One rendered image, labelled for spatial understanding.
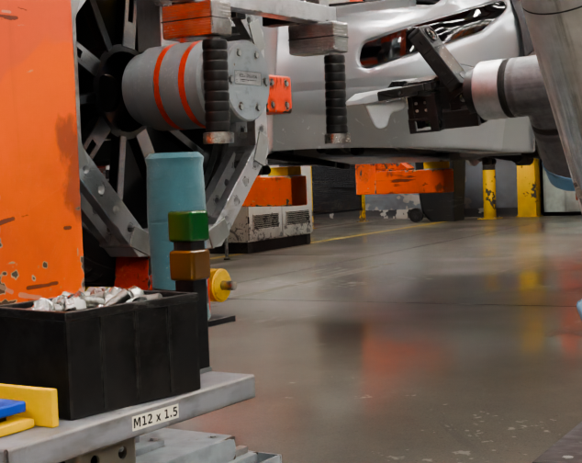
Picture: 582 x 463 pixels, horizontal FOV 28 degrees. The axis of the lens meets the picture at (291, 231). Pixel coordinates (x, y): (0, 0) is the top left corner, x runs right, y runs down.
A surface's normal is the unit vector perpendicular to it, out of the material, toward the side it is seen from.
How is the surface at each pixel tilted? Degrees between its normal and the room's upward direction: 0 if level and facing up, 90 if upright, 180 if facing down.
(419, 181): 90
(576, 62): 123
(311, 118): 111
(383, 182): 90
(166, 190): 88
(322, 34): 90
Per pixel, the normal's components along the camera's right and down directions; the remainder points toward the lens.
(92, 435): 0.84, 0.00
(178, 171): 0.22, 0.00
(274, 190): -0.53, 0.07
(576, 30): -0.14, 0.56
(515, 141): 0.51, 0.12
